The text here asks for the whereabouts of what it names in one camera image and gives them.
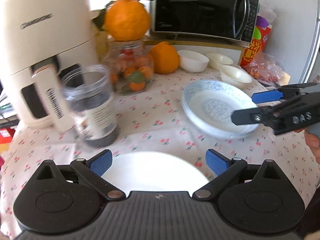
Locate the black microwave oven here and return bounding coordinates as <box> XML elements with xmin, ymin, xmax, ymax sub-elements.
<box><xmin>150</xmin><ymin>0</ymin><xmax>259</xmax><ymax>47</ymax></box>

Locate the white wooden microwave stand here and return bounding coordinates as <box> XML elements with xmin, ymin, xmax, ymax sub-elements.
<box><xmin>143</xmin><ymin>35</ymin><xmax>245</xmax><ymax>53</ymax></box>

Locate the white plate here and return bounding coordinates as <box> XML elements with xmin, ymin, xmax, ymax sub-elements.
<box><xmin>102</xmin><ymin>151</ymin><xmax>209</xmax><ymax>195</ymax></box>

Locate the white air fryer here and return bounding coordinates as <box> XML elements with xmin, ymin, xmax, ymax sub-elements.
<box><xmin>1</xmin><ymin>0</ymin><xmax>98</xmax><ymax>132</ymax></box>

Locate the person's right hand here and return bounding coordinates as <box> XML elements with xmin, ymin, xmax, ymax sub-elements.
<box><xmin>294</xmin><ymin>128</ymin><xmax>320</xmax><ymax>164</ymax></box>

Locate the large orange on table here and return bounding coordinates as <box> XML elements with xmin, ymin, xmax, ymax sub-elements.
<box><xmin>149</xmin><ymin>42</ymin><xmax>180</xmax><ymax>74</ymax></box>

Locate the glass jar of tangerines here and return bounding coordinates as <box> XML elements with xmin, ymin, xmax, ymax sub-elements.
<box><xmin>103</xmin><ymin>39</ymin><xmax>154</xmax><ymax>95</ymax></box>

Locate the cream bowl front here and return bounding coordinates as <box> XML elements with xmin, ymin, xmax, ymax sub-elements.
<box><xmin>219</xmin><ymin>65</ymin><xmax>252</xmax><ymax>89</ymax></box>

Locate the plastic bag of tangerines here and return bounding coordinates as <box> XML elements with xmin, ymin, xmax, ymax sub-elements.
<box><xmin>243</xmin><ymin>51</ymin><xmax>285</xmax><ymax>82</ymax></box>

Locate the orange on jar top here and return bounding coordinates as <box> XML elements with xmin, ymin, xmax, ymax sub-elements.
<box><xmin>92</xmin><ymin>0</ymin><xmax>152</xmax><ymax>42</ymax></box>

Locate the large blue patterned plate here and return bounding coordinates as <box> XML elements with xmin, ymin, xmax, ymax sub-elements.
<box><xmin>181</xmin><ymin>80</ymin><xmax>258</xmax><ymax>139</ymax></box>

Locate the cream bowl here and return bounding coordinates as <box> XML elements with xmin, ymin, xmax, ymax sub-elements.
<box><xmin>219</xmin><ymin>65</ymin><xmax>252</xmax><ymax>89</ymax></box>
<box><xmin>205</xmin><ymin>52</ymin><xmax>234</xmax><ymax>70</ymax></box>

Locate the white glass bowl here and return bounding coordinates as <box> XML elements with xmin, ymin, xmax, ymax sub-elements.
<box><xmin>177</xmin><ymin>50</ymin><xmax>209</xmax><ymax>73</ymax></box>

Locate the cream bowl back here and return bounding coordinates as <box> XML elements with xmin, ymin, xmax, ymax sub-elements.
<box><xmin>205</xmin><ymin>52</ymin><xmax>234</xmax><ymax>70</ymax></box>

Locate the cherry print tablecloth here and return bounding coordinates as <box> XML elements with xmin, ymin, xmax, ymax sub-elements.
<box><xmin>1</xmin><ymin>69</ymin><xmax>319</xmax><ymax>238</ymax></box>

